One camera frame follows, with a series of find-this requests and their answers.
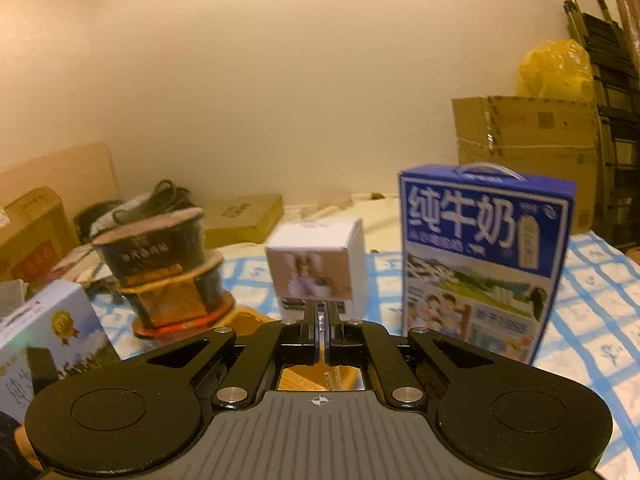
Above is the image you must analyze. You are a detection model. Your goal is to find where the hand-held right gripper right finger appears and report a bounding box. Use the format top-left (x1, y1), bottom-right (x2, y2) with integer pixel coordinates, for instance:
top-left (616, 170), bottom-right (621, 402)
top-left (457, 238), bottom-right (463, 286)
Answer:
top-left (325, 302), bottom-right (501, 408)

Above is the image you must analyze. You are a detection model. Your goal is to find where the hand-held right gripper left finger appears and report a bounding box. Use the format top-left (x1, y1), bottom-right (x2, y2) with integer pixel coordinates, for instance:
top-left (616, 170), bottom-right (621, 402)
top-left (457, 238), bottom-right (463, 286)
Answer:
top-left (145, 302), bottom-right (318, 408)

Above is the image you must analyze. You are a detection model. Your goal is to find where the small white carton box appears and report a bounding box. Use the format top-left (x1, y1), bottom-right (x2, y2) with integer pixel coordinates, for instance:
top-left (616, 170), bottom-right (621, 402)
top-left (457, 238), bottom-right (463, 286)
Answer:
top-left (265, 217), bottom-right (366, 322)

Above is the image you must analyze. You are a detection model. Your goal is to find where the red label instant rice bowl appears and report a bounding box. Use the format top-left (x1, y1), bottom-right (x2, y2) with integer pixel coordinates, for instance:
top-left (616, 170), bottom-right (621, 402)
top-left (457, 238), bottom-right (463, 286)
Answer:
top-left (132, 290), bottom-right (236, 345)

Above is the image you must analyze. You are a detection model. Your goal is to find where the flat cardboard box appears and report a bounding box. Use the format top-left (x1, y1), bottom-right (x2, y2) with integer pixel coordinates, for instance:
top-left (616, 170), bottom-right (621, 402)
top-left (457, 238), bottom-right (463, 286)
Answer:
top-left (201, 193), bottom-right (284, 249)

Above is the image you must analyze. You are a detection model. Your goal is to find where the yellow label instant rice bowl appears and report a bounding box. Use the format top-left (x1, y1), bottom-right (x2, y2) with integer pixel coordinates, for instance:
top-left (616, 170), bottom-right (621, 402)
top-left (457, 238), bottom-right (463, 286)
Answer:
top-left (117, 252), bottom-right (225, 323)

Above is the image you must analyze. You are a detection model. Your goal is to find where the blue milk carton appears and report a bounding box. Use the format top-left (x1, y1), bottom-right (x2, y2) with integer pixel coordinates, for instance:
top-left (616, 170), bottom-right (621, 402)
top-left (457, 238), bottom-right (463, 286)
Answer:
top-left (397, 162), bottom-right (576, 366)

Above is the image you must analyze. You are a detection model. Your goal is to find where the black instant rice bowl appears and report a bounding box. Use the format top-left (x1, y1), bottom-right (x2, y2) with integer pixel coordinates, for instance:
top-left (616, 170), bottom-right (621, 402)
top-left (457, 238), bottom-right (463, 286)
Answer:
top-left (92, 207), bottom-right (206, 281)

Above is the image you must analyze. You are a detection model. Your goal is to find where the blue checked tablecloth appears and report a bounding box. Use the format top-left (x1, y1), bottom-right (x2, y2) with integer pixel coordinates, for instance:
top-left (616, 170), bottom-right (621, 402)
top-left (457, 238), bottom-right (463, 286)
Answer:
top-left (90, 230), bottom-right (640, 480)

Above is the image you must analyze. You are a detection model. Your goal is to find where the open cardboard box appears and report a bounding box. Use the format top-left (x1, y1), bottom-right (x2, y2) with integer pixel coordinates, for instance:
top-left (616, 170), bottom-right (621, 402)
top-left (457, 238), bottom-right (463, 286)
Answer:
top-left (451, 95), bottom-right (601, 235)

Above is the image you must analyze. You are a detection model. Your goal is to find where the meadow print milk carton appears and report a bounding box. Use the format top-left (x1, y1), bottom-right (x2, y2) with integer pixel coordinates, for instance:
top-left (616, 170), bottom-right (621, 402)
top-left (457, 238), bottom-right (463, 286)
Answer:
top-left (0, 280), bottom-right (122, 413)

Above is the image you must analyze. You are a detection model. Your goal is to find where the red label cardboard box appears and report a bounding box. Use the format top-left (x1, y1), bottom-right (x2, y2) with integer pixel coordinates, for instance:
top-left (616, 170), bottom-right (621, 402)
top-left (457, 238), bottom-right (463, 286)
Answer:
top-left (0, 186), bottom-right (80, 282)

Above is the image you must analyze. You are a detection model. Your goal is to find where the yellow plastic bag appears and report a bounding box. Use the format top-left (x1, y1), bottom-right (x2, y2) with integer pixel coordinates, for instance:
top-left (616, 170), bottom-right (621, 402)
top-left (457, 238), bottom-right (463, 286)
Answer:
top-left (516, 37), bottom-right (597, 103)

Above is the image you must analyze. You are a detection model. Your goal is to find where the dark folding ladder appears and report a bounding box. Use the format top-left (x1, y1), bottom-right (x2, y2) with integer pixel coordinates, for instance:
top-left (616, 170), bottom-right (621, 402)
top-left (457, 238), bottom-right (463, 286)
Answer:
top-left (559, 0), bottom-right (640, 258)

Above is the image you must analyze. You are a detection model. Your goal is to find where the dark coiled rope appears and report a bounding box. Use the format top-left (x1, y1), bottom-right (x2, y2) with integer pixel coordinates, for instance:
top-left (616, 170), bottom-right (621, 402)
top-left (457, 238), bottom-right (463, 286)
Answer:
top-left (75, 179), bottom-right (197, 246)

